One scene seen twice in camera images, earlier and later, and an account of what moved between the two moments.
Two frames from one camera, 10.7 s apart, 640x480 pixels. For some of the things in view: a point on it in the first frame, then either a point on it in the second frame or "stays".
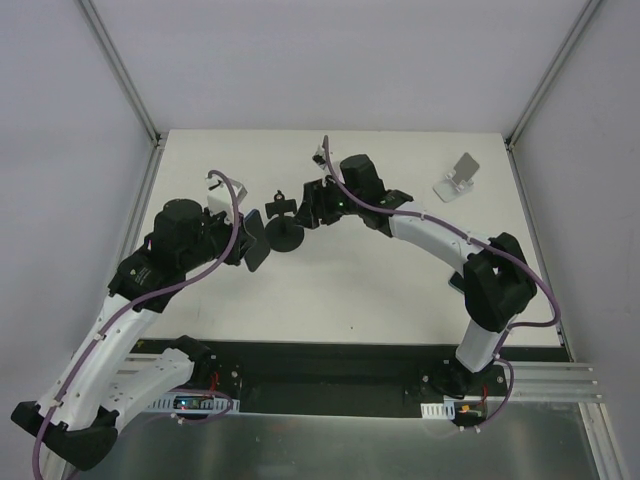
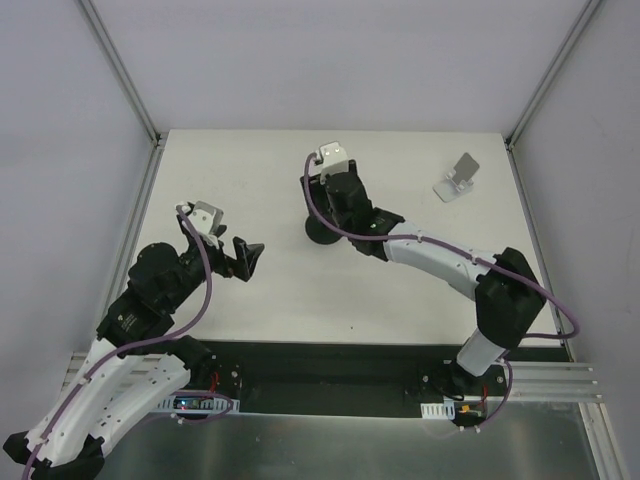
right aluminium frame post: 550,72 stays
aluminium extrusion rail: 555,382 stays
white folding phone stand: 457,181 stays
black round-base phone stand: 283,233 -> 320,233
